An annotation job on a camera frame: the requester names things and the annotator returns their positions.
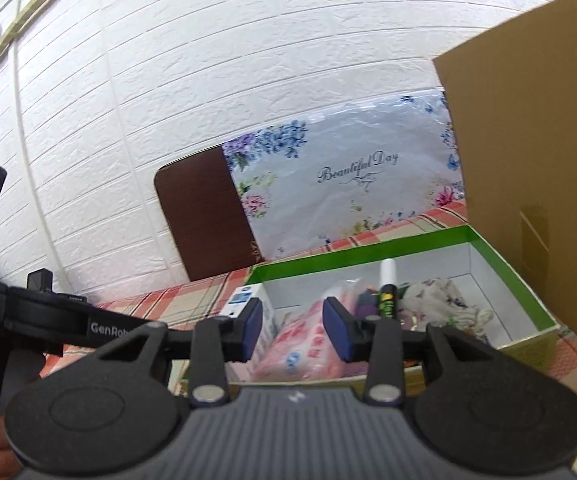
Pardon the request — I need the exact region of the black green marker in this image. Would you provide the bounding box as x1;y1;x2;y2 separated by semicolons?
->
376;258;399;322

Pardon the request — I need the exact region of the brown wooden headboard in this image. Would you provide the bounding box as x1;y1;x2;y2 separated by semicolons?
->
154;144;266;282

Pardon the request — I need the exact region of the green cardboard box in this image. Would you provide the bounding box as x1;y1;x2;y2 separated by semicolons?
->
168;224;562;397

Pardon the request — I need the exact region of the gold wall trim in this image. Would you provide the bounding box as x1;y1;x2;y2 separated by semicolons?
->
0;0;106;96

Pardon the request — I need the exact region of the brown cardboard box flap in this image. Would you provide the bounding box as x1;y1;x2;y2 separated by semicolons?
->
433;0;577;386

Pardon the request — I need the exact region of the white blue-print box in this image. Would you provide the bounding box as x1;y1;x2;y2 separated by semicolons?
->
224;282;278;348

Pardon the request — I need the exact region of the plaid cloth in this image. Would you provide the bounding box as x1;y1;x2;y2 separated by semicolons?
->
38;200;577;480

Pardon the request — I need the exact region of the floral plastic bag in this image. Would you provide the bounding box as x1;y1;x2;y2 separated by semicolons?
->
222;91;469;263

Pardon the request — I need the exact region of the purple small item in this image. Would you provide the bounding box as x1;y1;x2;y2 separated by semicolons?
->
353;287;382;321

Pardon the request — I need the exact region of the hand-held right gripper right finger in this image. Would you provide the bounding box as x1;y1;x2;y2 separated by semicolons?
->
323;296;502;407

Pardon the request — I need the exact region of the floral white cloth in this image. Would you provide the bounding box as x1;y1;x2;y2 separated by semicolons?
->
399;277;494;346

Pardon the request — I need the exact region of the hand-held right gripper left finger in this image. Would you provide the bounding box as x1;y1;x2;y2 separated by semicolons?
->
86;298;264;407

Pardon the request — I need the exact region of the pink tissue packet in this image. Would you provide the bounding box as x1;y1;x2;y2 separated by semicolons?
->
251;277;369;383

